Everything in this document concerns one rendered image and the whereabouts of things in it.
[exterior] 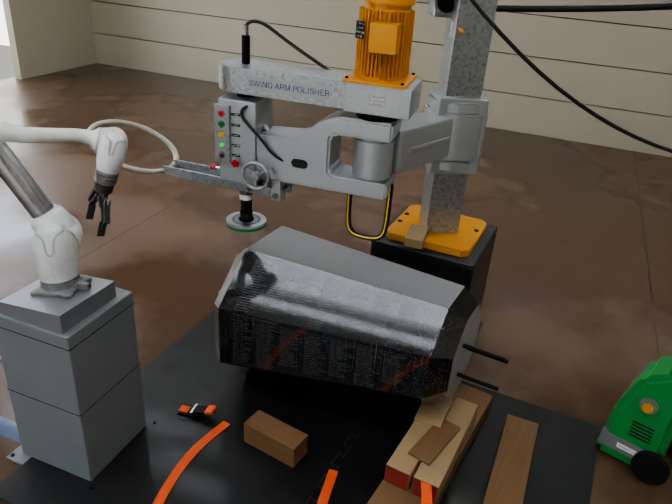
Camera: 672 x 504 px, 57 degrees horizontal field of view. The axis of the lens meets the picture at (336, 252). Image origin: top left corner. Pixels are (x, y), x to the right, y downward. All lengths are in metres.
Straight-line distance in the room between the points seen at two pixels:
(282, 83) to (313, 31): 6.53
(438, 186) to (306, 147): 0.87
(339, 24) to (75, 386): 7.31
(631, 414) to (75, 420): 2.55
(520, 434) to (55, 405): 2.18
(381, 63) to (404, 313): 1.10
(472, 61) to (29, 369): 2.50
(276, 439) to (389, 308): 0.82
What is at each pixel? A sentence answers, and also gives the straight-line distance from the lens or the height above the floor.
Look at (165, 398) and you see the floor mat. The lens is 3.50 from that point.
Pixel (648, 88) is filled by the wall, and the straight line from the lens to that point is 8.75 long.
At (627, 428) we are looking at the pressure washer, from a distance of 3.44.
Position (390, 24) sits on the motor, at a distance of 2.68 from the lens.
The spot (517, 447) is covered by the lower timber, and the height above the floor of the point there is 0.11.
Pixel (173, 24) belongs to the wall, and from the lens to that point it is 10.62.
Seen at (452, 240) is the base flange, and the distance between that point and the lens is 3.53.
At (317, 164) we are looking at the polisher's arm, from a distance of 2.97.
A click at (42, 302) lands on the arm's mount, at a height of 0.87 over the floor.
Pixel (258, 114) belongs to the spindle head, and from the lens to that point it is 3.04.
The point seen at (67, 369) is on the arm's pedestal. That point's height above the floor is 0.64.
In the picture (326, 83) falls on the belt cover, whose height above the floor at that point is 1.67.
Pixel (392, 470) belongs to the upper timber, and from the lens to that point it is 2.88.
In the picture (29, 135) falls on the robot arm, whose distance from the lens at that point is 2.68.
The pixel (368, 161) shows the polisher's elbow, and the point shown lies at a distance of 2.90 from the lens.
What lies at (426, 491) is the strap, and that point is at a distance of 2.81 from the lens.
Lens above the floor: 2.28
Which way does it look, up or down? 28 degrees down
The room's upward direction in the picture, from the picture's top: 4 degrees clockwise
